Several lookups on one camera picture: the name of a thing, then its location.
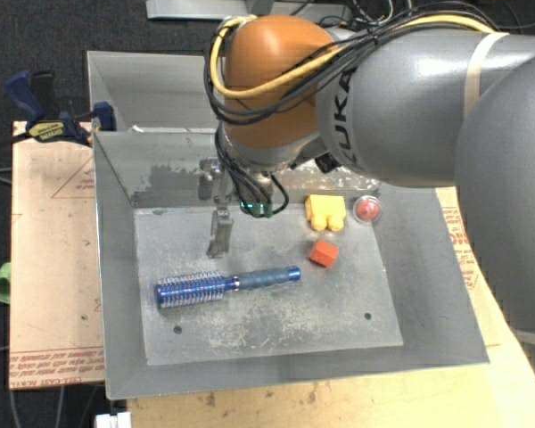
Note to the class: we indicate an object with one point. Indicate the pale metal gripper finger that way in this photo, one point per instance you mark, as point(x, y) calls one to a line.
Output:
point(208, 181)
point(221, 234)

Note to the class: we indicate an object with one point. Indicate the blue round hairbrush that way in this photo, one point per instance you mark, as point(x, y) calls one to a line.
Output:
point(205, 285)

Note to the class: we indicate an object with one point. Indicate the yellow toy building block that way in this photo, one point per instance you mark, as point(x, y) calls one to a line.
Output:
point(324, 212)

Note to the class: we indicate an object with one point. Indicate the orange-red small block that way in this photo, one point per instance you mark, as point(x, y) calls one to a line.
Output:
point(323, 253)

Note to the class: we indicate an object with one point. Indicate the grey metal bin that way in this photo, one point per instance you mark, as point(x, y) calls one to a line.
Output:
point(272, 319)

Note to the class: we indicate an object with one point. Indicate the red ball in clear dome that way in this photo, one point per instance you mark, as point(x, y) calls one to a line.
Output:
point(367, 209)

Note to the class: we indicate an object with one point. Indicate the brown cardboard board, red print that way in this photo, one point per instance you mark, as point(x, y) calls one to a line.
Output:
point(49, 261)

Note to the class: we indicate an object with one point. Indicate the black cylinder on white bracket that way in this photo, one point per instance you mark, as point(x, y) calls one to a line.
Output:
point(326, 162)

